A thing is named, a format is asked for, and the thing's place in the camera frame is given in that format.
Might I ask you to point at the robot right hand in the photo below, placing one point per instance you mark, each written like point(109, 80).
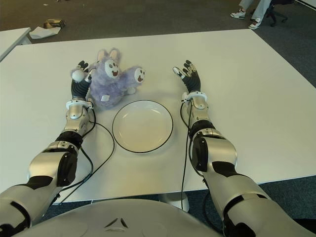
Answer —
point(192, 82)

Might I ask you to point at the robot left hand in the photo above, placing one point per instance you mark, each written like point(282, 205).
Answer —
point(79, 90)

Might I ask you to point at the purple plush doll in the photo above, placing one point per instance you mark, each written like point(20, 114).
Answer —
point(111, 84)

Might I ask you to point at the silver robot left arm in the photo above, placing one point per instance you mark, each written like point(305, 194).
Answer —
point(47, 168)

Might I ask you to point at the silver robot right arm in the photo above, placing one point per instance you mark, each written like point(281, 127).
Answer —
point(222, 153)

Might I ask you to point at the white plate black rim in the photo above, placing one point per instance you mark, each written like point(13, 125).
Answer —
point(142, 126)

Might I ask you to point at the white paper sheet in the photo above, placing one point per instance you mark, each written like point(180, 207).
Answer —
point(44, 32)

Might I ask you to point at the gold cardboard box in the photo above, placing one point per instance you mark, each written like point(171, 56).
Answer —
point(54, 23)

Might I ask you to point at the white side table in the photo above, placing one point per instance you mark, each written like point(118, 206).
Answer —
point(12, 39)

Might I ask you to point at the person in grey trousers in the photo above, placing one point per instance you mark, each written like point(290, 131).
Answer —
point(259, 12)

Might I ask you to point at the black swivel chair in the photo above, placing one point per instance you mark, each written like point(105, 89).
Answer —
point(279, 7)

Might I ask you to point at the silver robot torso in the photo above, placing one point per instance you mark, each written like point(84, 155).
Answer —
point(123, 222)

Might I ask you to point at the white furniture edge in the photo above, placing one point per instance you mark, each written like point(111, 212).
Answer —
point(307, 3)

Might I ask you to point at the black bag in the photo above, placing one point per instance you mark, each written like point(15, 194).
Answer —
point(304, 219)

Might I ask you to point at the silver table pedestal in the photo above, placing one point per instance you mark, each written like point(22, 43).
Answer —
point(175, 198)

